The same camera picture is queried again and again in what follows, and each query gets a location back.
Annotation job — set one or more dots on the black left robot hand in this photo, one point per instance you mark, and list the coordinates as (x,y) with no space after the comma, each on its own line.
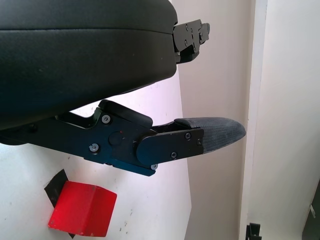
(75,62)

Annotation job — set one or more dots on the red cube block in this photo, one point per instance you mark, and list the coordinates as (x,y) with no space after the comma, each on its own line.
(82,210)

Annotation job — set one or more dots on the black tape marker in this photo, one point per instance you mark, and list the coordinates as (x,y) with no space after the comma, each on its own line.
(55,187)

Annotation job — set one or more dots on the dark grey panel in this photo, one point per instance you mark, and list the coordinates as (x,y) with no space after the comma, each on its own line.
(312,227)

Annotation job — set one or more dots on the black bracket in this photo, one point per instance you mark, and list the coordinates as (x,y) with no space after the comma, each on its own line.
(252,232)

